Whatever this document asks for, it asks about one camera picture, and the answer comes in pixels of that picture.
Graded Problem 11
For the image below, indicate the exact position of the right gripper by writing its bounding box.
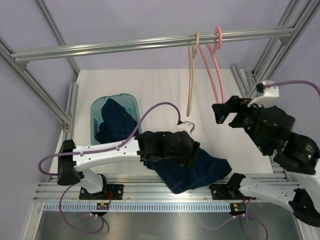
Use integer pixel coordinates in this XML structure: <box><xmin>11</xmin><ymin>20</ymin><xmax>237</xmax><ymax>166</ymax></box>
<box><xmin>212</xmin><ymin>95</ymin><xmax>271</xmax><ymax>153</ymax></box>

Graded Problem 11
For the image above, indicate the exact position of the beige wooden hanger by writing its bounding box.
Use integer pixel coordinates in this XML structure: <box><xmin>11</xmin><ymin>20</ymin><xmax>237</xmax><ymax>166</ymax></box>
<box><xmin>186</xmin><ymin>31</ymin><xmax>200</xmax><ymax>117</ymax></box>

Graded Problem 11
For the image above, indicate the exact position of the dark denim skirt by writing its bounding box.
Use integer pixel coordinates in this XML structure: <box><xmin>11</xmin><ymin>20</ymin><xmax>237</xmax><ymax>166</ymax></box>
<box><xmin>94</xmin><ymin>98</ymin><xmax>137</xmax><ymax>144</ymax></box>

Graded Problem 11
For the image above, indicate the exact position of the pink plastic hanger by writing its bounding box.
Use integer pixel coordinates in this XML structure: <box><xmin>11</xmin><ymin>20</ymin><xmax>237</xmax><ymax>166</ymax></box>
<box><xmin>199</xmin><ymin>26</ymin><xmax>226</xmax><ymax>105</ymax></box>

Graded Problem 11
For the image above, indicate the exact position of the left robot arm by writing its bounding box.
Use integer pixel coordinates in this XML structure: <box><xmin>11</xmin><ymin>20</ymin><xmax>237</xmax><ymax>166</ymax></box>
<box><xmin>57</xmin><ymin>131</ymin><xmax>200</xmax><ymax>199</ymax></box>

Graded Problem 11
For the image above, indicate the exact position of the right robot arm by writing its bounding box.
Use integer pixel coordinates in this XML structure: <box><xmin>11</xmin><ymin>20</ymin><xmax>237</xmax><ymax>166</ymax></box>
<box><xmin>211</xmin><ymin>95</ymin><xmax>320</xmax><ymax>227</ymax></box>

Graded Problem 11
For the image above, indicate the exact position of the teal plastic basin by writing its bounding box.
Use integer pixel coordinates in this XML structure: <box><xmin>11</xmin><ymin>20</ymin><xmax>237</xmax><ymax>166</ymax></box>
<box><xmin>90</xmin><ymin>93</ymin><xmax>140</xmax><ymax>145</ymax></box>

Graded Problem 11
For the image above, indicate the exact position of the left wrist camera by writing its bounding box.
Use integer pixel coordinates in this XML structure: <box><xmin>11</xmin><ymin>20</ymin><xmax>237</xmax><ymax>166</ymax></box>
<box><xmin>176</xmin><ymin>121</ymin><xmax>195</xmax><ymax>135</ymax></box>

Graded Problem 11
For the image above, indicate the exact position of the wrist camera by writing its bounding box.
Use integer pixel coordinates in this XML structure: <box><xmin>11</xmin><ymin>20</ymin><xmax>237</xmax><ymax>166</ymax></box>
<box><xmin>247</xmin><ymin>80</ymin><xmax>280</xmax><ymax>107</ymax></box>
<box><xmin>176</xmin><ymin>121</ymin><xmax>195</xmax><ymax>135</ymax></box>

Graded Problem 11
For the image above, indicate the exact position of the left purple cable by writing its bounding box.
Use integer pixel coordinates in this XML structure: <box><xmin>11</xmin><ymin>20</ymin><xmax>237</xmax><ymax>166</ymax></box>
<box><xmin>37</xmin><ymin>101</ymin><xmax>182</xmax><ymax>235</ymax></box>

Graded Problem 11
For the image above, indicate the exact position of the purple cable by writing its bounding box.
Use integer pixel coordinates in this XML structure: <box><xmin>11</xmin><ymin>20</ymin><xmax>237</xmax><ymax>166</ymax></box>
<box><xmin>37</xmin><ymin>101</ymin><xmax>182</xmax><ymax>235</ymax></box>
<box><xmin>197</xmin><ymin>80</ymin><xmax>320</xmax><ymax>240</ymax></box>

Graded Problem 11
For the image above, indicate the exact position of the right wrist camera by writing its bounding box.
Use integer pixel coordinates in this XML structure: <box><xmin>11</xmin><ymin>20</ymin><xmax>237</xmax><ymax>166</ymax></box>
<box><xmin>247</xmin><ymin>80</ymin><xmax>280</xmax><ymax>107</ymax></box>

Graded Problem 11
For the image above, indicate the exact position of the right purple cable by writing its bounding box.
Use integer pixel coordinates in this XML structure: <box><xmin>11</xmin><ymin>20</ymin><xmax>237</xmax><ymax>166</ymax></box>
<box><xmin>197</xmin><ymin>80</ymin><xmax>320</xmax><ymax>240</ymax></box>

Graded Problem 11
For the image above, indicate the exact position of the aluminium hanging rail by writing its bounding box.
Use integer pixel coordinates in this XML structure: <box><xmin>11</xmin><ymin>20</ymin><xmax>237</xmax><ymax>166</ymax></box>
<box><xmin>10</xmin><ymin>26</ymin><xmax>295</xmax><ymax>63</ymax></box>

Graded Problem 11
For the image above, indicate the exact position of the slotted cable duct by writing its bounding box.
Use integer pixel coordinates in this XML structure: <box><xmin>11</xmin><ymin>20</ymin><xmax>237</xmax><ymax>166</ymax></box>
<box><xmin>43</xmin><ymin>202</ymin><xmax>231</xmax><ymax>213</ymax></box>

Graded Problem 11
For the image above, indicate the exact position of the left aluminium frame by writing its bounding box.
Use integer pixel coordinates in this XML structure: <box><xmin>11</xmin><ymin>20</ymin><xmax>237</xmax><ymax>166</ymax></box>
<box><xmin>0</xmin><ymin>0</ymin><xmax>76</xmax><ymax>181</ymax></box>

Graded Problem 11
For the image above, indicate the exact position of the aluminium frame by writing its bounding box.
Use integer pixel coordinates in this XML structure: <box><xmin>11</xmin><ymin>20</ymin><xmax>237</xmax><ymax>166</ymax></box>
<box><xmin>0</xmin><ymin>0</ymin><xmax>76</xmax><ymax>181</ymax></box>
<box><xmin>230</xmin><ymin>0</ymin><xmax>320</xmax><ymax>181</ymax></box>

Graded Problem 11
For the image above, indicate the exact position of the right aluminium frame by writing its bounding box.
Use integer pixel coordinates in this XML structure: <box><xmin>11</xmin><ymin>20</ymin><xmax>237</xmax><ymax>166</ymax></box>
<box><xmin>230</xmin><ymin>0</ymin><xmax>320</xmax><ymax>181</ymax></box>

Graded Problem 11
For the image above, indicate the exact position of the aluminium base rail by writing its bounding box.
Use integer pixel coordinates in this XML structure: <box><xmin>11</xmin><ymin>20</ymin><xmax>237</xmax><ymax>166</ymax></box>
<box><xmin>33</xmin><ymin>173</ymin><xmax>301</xmax><ymax>203</ymax></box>

